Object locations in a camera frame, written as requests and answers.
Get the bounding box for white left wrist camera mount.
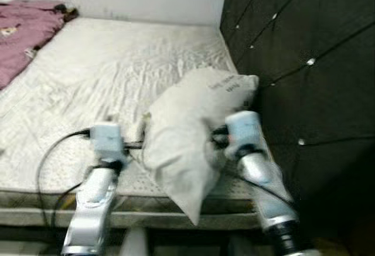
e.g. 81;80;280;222
91;122;125;162

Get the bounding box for grey robot left leg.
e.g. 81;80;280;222
120;228;148;256

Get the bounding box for grey bed base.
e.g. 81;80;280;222
0;206;276;234

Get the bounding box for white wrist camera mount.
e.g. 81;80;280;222
226;111;262;154
91;122;125;162

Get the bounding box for white quilted mattress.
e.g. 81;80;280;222
0;17;271;211

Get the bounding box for dark tufted headboard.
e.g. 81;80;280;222
220;0;375;236

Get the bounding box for pink cartoon mouse blanket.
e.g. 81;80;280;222
0;0;78;90

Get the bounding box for white pillow with green mark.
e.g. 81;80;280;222
142;67;260;227

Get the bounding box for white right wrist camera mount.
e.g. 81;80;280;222
226;111;262;154

